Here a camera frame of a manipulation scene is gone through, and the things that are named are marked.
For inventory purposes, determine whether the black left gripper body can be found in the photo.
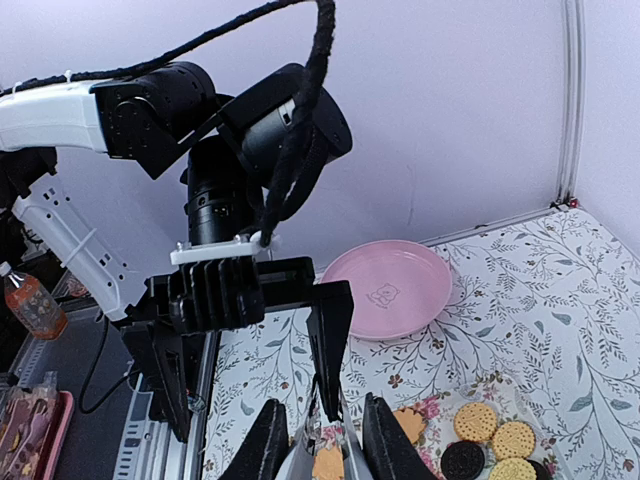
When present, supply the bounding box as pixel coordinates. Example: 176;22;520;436
116;256;315;336

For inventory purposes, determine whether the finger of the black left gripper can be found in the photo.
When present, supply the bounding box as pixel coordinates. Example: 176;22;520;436
134;324;206;443
306;280;354;420

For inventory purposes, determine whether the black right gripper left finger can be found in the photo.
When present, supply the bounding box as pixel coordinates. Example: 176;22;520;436
219;399;289;480

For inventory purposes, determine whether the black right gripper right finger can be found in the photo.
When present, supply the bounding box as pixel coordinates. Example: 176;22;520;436
362;393;437;480

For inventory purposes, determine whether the flower shaped butter cookie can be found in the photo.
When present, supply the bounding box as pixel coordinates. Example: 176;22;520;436
312;446;345;480

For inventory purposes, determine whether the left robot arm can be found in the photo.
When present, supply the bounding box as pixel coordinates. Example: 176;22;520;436
1;1;354;442

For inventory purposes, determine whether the black sandwich cookie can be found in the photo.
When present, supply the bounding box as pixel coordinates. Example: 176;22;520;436
440;441;485;480

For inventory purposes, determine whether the pink round plate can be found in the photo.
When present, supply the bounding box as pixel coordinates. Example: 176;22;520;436
321;240;453;341

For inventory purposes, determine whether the yellow dotted round biscuit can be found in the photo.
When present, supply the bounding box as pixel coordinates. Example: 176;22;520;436
453;402;498;443

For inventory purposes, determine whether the floral rectangular tray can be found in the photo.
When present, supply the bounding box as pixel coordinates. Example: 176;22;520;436
299;371;561;480

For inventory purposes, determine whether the pink tray with snacks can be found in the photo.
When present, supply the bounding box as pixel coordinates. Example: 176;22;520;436
1;371;74;479

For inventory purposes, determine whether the orange drink bottle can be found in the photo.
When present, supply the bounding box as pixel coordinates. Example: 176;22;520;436
1;262;68;340

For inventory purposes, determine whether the floral patterned tablecloth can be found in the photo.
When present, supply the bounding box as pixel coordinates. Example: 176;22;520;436
201;206;640;480

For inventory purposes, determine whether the aluminium front rail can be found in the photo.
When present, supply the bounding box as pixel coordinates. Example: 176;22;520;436
9;299;207;479

